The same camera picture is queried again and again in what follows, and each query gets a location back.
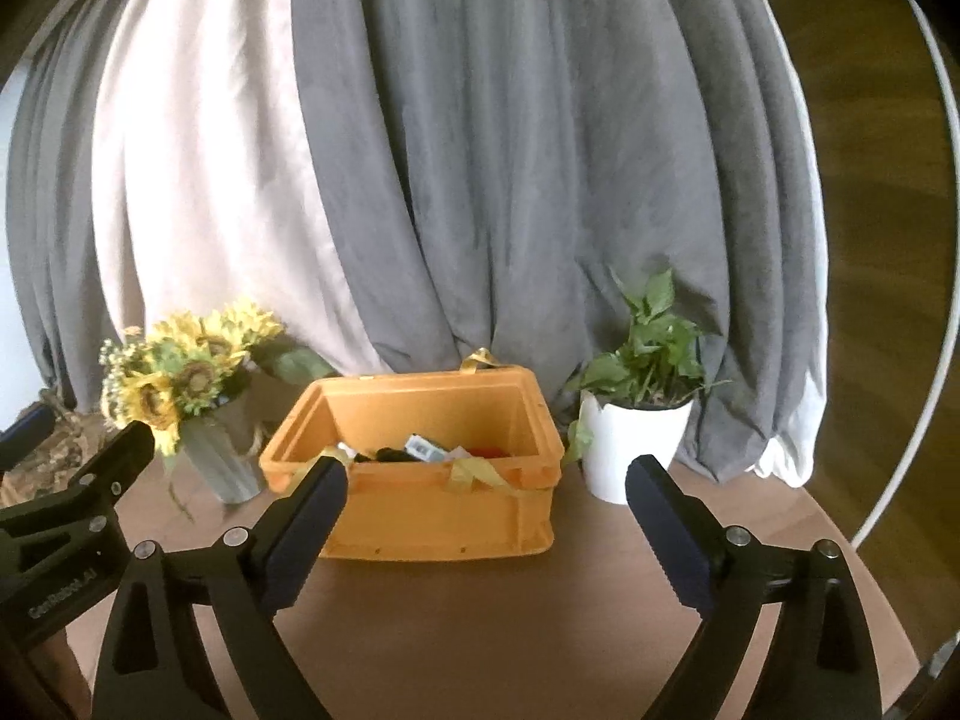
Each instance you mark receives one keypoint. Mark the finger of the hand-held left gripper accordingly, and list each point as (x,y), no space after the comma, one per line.
(112,469)
(26,435)

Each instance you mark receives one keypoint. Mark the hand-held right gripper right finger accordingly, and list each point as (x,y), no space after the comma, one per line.
(667,532)

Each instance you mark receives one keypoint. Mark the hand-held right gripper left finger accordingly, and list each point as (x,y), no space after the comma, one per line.
(307,532)

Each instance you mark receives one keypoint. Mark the orange plastic crate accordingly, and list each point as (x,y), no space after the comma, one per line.
(450,525)

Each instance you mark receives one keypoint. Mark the wet wipes pack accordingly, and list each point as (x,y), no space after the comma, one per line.
(426,448)

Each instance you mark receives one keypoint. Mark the brown patterned cloth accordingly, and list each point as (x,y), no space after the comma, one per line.
(67,450)

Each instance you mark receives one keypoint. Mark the white ribbed plant pot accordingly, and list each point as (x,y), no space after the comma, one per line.
(622,450)

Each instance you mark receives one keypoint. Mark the grey ribbed vase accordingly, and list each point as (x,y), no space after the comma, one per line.
(221,465)

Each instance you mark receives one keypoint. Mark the sunflower bouquet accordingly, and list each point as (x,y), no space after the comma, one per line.
(187,379)

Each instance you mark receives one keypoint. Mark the white curtain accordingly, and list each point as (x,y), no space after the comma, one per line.
(795,457)

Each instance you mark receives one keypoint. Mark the green leafy plant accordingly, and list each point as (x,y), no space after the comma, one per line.
(645,337)

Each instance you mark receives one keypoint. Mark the grey curtain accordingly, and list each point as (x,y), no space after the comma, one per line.
(60,240)
(525,165)

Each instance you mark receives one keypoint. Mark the white curved tube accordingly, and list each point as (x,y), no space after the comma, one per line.
(866,529)

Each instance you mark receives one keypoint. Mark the beige pink curtain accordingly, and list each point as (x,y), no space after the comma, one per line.
(210,165)

